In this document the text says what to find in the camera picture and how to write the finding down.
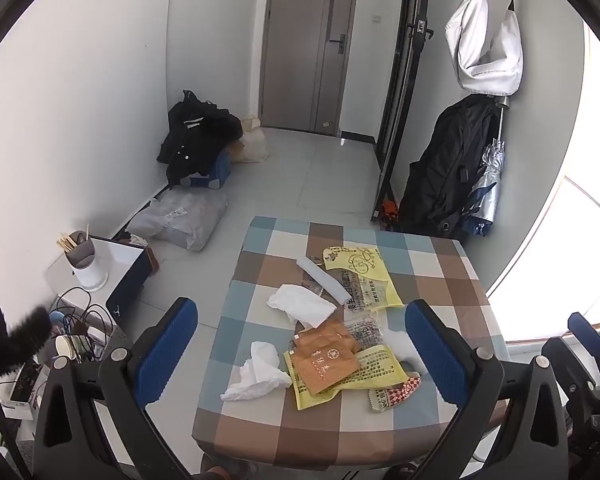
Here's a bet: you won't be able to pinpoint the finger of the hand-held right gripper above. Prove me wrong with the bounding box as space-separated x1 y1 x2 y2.
542 337 600 411
567 311 600 391

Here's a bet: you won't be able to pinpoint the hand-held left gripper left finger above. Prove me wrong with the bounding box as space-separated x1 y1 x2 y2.
32 297 201 480

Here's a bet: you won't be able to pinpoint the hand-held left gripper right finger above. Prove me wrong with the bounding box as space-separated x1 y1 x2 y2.
404 299 571 480

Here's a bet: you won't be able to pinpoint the red checkered wrapper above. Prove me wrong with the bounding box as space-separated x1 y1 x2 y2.
369 374 423 413

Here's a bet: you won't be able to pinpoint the yellow bag with dense print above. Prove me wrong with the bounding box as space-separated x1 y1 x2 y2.
282 312 421 411

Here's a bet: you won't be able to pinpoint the white tissue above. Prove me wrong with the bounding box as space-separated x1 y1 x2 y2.
266 284 337 328
221 341 292 402

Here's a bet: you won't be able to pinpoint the brown paper bag flower print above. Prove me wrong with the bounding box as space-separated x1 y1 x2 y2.
289 345 363 396

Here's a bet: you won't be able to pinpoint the yellow bag with line drawing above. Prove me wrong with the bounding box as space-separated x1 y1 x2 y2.
321 246 405 313

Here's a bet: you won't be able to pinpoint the white long wrapper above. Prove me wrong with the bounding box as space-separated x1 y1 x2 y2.
296 256 350 306

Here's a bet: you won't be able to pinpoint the small clear wrapper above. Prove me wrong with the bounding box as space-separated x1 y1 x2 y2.
300 275 331 301

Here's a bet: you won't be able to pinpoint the white and navy open box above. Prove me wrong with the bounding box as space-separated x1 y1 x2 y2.
87 235 153 328

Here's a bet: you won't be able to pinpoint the white cup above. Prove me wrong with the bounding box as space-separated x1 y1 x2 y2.
54 334 88 361

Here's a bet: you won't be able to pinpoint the white utensil holder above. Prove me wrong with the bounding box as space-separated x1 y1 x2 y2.
64 230 109 292

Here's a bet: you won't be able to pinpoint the grey plastic parcel bag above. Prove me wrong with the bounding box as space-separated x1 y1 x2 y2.
127 189 229 252

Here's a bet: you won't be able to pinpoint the checkered tablecloth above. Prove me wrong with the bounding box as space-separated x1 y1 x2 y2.
191 216 511 473

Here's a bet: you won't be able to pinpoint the bundle of wooden chopsticks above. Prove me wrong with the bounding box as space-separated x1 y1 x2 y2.
56 222 91 256

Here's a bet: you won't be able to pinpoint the white electronic device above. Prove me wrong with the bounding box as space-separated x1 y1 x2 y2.
0 360 48 421

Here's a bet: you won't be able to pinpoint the black furry microphone cover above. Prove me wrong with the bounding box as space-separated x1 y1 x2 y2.
0 280 53 376

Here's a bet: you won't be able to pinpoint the orange and black tool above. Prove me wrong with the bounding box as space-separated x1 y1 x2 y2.
372 200 398 223

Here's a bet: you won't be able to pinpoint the silver folded umbrella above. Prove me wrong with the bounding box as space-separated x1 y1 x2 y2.
461 97 510 237

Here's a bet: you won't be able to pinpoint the black backpack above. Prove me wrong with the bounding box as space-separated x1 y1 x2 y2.
397 94 503 241

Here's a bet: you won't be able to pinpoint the blue box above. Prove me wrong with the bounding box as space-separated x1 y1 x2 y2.
189 147 232 191

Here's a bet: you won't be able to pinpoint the black jacket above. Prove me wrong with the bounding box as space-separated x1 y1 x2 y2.
156 90 244 188

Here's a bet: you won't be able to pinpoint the beige tote bag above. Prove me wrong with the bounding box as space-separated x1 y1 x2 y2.
230 114 271 163

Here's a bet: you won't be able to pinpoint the black framed glass door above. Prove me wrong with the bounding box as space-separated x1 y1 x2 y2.
370 0 433 223

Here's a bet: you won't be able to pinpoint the white hanging bag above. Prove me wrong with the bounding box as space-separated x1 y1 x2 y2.
445 0 525 97

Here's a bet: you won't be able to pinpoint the grey entrance door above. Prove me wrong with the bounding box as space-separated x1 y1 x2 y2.
257 0 358 136

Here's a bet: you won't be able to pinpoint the black cables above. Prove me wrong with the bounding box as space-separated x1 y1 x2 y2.
50 287 113 361

